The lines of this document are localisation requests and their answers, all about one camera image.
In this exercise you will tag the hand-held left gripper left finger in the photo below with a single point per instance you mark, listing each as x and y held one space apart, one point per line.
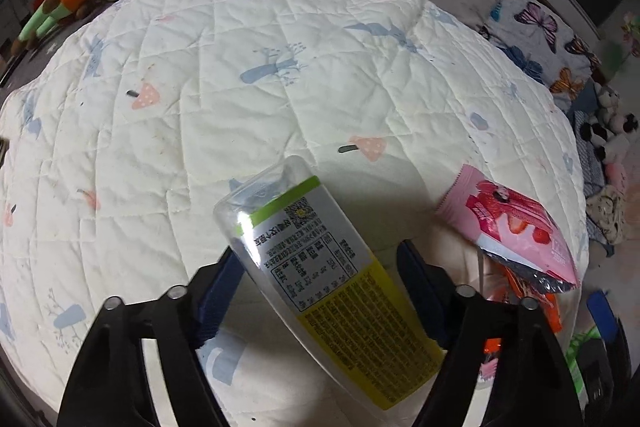
215 307

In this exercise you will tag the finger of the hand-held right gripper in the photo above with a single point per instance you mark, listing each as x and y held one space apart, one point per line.
602 312

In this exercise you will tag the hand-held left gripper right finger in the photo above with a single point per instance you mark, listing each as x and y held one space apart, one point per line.
425 297

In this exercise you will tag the clear bottle with yellow label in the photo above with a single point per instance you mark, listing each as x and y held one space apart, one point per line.
325 297

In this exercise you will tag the green plastic basket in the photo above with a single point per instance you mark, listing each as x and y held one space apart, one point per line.
582 342

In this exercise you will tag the orange snack wrapper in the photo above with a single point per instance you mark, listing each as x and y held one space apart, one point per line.
545 307

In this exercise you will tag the leopard print plush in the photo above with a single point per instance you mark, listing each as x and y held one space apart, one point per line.
605 212

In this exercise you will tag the pink snack wrapper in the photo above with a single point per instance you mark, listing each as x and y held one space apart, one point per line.
500 217

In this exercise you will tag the pink plush toy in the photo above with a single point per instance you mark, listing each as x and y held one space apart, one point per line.
617 169

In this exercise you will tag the black and white plush toy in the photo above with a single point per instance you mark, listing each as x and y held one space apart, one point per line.
615 129
607 99

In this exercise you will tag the artificial flower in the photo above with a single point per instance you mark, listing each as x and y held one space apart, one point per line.
631 32

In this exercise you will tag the butterfly print pillow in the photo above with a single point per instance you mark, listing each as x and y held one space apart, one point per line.
540 27

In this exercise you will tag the dark grey bed sheet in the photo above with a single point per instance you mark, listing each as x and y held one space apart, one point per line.
45 52

